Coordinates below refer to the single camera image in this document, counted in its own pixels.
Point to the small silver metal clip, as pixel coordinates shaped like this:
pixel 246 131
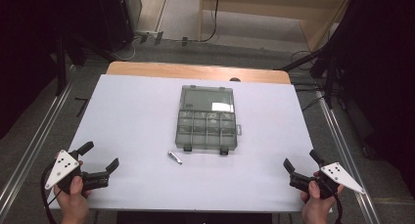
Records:
pixel 175 157

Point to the black metal stand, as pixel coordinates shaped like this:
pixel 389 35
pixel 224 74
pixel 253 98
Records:
pixel 60 67

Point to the metal floor rail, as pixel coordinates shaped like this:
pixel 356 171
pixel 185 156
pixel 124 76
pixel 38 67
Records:
pixel 32 149
pixel 342 158

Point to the small dark round knob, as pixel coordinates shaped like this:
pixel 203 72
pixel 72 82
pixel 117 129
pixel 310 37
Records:
pixel 235 79

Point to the black floor bar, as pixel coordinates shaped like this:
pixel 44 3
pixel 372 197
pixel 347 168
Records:
pixel 82 106

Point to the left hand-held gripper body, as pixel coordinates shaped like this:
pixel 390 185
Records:
pixel 62 168

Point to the black tripod stand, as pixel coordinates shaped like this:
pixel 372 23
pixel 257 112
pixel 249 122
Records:
pixel 329 74

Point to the person's right hand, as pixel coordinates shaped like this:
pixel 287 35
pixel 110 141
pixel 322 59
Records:
pixel 316 211

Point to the white table cover board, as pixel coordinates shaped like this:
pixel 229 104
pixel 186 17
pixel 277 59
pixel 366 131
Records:
pixel 137 126

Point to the person's left hand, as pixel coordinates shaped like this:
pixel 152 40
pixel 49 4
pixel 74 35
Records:
pixel 75 204

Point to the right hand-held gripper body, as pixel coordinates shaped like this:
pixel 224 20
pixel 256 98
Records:
pixel 339 175

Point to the light wooden frame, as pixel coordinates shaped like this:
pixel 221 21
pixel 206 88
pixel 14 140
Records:
pixel 261 5

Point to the wooden table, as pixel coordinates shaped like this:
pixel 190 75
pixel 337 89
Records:
pixel 195 71

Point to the white power strip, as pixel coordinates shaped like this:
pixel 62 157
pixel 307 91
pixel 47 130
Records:
pixel 148 35

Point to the dark cabinet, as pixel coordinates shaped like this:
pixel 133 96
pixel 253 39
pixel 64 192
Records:
pixel 117 18

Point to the clear plastic organizer box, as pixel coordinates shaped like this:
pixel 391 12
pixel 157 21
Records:
pixel 205 129

